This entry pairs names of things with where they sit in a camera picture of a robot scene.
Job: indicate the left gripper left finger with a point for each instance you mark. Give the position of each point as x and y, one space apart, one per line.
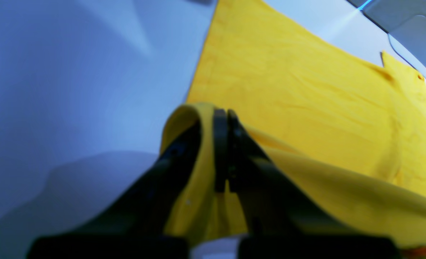
133 226

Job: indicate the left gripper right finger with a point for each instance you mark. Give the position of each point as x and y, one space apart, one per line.
283 223

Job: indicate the yellow T-shirt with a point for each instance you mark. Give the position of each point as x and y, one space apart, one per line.
351 134

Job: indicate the grey tablet stand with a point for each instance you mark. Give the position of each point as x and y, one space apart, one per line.
405 23

